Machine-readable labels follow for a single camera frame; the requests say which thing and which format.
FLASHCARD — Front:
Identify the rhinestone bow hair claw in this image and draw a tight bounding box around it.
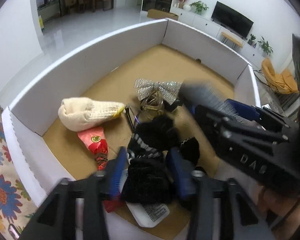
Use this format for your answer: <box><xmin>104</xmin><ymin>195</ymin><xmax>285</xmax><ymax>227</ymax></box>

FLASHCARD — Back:
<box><xmin>134</xmin><ymin>79</ymin><xmax>182</xmax><ymax>115</ymax></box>

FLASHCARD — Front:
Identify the black scrunchie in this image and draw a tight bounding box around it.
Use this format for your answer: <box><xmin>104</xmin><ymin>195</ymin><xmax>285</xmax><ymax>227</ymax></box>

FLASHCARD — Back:
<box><xmin>121</xmin><ymin>115</ymin><xmax>200</xmax><ymax>205</ymax></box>

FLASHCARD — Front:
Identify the white lotion bottle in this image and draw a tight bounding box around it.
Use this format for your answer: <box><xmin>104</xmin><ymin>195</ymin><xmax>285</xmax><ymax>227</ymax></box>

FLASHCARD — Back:
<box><xmin>120</xmin><ymin>168</ymin><xmax>171</xmax><ymax>228</ymax></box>

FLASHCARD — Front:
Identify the red candy wrapper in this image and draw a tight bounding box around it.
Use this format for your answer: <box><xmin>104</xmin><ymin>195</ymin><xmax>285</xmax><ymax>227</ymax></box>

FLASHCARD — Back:
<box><xmin>77</xmin><ymin>126</ymin><xmax>125</xmax><ymax>214</ymax></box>

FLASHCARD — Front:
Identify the cream knitted glove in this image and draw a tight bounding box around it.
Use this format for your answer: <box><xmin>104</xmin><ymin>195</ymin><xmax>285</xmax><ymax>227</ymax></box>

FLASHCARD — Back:
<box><xmin>58</xmin><ymin>98</ymin><xmax>126</xmax><ymax>132</ymax></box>

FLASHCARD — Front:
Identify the clear reading glasses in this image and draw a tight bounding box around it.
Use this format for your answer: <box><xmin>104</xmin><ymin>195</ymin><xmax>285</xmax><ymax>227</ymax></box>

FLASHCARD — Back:
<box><xmin>125</xmin><ymin>105</ymin><xmax>141</xmax><ymax>132</ymax></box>

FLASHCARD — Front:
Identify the person's right hand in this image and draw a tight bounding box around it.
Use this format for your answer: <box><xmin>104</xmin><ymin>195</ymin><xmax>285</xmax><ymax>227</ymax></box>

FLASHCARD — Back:
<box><xmin>257</xmin><ymin>186</ymin><xmax>300</xmax><ymax>237</ymax></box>

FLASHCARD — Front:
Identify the floral cushion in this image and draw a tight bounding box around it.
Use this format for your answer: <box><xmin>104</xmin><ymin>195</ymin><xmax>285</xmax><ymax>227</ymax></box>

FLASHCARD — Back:
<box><xmin>0</xmin><ymin>106</ymin><xmax>37</xmax><ymax>239</ymax></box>

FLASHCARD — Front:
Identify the orange lounge chair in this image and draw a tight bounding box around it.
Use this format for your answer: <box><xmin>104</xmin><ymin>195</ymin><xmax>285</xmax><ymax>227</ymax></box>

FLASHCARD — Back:
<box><xmin>261</xmin><ymin>58</ymin><xmax>299</xmax><ymax>94</ymax></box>

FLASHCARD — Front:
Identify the white tv cabinet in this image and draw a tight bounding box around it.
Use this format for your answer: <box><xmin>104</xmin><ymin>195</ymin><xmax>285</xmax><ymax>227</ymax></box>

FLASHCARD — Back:
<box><xmin>170</xmin><ymin>7</ymin><xmax>264</xmax><ymax>69</ymax></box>

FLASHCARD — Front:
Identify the potted plant right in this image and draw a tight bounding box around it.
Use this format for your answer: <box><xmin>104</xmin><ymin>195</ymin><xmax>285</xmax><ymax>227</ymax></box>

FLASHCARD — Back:
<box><xmin>257</xmin><ymin>36</ymin><xmax>274</xmax><ymax>57</ymax></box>

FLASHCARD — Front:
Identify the wooden bench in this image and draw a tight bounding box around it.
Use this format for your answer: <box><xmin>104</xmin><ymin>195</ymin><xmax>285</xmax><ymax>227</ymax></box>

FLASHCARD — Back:
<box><xmin>221</xmin><ymin>31</ymin><xmax>244</xmax><ymax>50</ymax></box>

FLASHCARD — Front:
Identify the small potted plant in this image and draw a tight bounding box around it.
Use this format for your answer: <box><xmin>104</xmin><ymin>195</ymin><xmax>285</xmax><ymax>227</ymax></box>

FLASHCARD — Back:
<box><xmin>248</xmin><ymin>34</ymin><xmax>256</xmax><ymax>46</ymax></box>

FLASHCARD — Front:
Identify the white cardboard bin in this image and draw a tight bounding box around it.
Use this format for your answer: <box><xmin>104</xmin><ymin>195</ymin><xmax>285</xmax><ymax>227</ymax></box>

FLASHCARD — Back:
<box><xmin>1</xmin><ymin>17</ymin><xmax>262</xmax><ymax>240</ymax></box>

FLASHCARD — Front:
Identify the black television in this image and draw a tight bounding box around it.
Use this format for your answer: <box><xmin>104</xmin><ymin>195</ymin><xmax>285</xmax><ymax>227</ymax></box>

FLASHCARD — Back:
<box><xmin>211</xmin><ymin>1</ymin><xmax>253</xmax><ymax>38</ymax></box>

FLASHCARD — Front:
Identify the green potted plant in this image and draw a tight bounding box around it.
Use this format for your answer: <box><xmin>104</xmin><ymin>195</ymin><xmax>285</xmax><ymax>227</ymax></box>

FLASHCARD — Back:
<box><xmin>190</xmin><ymin>1</ymin><xmax>209</xmax><ymax>15</ymax></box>

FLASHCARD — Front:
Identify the cardboard box on floor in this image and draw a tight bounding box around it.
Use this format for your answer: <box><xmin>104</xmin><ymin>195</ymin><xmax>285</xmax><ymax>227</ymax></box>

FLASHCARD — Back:
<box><xmin>147</xmin><ymin>9</ymin><xmax>179</xmax><ymax>21</ymax></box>

